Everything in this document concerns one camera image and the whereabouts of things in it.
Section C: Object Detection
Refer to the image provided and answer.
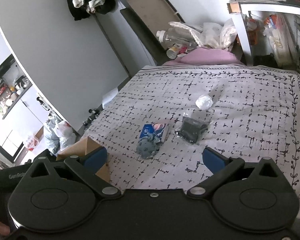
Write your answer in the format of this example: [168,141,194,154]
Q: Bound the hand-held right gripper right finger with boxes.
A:
[187,146,290,200]

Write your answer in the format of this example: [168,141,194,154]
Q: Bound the flat leaning cardboard box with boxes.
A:
[120,0,187,65]

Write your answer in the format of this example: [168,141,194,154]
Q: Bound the brown cardboard box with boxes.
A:
[55,137,111,183]

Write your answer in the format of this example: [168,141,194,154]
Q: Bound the red plastic packet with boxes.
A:
[24,132,40,152]

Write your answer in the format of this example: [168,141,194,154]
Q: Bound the white and red plastic bag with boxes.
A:
[54,120,77,152]

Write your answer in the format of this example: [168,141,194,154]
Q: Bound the white plastic bags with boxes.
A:
[169,19,238,50]

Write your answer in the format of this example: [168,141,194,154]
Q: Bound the black tripod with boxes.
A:
[82,106,105,128]

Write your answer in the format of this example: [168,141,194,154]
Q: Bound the pink pillow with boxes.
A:
[162,47,245,67]

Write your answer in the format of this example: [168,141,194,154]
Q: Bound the blue tissue packet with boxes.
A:
[139,122,170,143]

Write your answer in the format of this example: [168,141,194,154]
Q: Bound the paper cup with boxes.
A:
[166,46,185,59]

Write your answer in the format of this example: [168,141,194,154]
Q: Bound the grey plastic bag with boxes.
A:
[43,119,60,155]

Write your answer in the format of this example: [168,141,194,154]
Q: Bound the grey printed blanket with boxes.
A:
[84,65,300,220]

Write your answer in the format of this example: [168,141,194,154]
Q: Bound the white desk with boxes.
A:
[227,0,300,67]

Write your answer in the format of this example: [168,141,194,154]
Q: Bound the clear plastic bottle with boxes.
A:
[157,27,198,49]

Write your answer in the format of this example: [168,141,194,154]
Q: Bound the black item in clear bag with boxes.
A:
[174,114,214,145]

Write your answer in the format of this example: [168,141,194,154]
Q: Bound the white sack under desk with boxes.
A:
[264,14,294,63]

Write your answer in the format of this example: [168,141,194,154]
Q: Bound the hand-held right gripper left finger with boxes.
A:
[25,146,122,200]

